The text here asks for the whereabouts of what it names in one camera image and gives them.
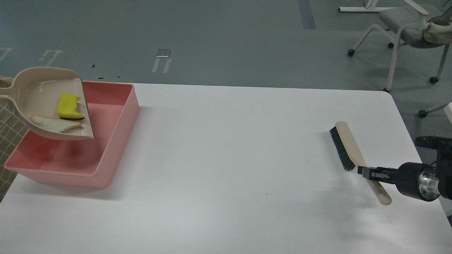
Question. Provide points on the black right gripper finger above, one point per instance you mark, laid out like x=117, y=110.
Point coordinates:
x=376, y=172
x=382, y=178

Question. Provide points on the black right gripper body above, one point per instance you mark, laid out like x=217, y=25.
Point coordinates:
x=417, y=181

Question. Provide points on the beige brush with black bristles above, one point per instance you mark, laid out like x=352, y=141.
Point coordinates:
x=351, y=157

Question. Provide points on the yellow sponge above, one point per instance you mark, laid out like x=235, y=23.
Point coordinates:
x=67, y=107

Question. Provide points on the beige plastic dustpan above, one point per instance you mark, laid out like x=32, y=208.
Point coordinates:
x=38, y=90

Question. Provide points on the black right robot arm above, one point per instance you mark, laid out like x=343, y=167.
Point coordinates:
x=443, y=163

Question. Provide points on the pink plastic bin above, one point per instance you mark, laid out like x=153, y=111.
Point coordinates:
x=113, y=109

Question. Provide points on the grey chair at right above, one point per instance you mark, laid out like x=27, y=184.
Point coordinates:
x=414, y=25

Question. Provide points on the white desk base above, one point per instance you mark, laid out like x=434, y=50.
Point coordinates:
x=369, y=6

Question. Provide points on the beige checkered cloth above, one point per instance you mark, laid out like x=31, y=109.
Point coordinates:
x=12, y=130

